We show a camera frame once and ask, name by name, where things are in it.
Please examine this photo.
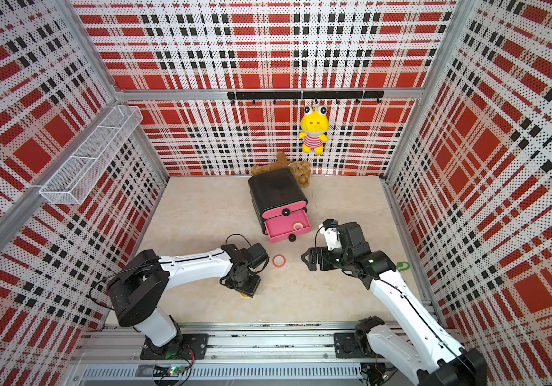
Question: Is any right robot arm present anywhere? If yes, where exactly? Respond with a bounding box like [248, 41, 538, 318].
[301, 219, 488, 385]

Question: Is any red tape roll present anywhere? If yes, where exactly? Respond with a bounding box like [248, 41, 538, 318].
[272, 255, 287, 269]

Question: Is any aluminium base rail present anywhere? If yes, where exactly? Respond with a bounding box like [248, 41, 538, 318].
[62, 322, 409, 385]

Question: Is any black hook rail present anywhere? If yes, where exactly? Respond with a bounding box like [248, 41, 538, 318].
[227, 90, 385, 103]

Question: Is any small green toy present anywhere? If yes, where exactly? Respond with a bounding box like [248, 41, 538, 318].
[396, 262, 410, 272]

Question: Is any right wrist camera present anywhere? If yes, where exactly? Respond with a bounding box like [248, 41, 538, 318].
[319, 219, 341, 250]

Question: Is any brown teddy bear plush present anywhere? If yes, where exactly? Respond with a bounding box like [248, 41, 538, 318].
[250, 151, 311, 188]

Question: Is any white wire mesh basket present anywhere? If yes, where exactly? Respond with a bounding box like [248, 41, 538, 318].
[40, 106, 142, 205]

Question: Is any black drawer cabinet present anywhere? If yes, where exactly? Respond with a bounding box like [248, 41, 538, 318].
[248, 169, 308, 235]

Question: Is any green circuit board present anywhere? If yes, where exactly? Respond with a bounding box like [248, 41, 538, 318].
[154, 365, 189, 377]

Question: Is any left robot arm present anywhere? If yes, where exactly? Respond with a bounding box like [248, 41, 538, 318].
[106, 243, 269, 348]

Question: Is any yellow frog plush toy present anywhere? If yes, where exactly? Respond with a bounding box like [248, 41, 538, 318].
[299, 106, 329, 155]

